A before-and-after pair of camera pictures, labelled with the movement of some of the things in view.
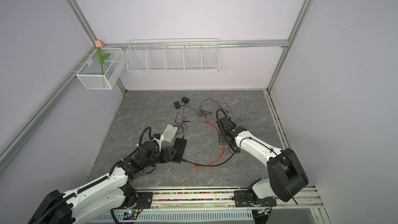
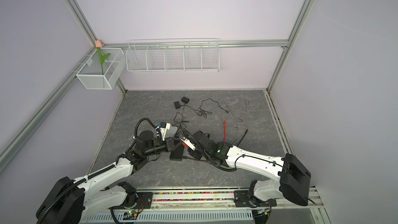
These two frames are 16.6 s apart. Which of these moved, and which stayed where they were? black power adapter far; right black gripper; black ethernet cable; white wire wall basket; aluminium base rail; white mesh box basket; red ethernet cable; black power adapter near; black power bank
Moved: black ethernet cable; right black gripper; red ethernet cable
Stayed: black power bank; black power adapter near; aluminium base rail; white mesh box basket; white wire wall basket; black power adapter far
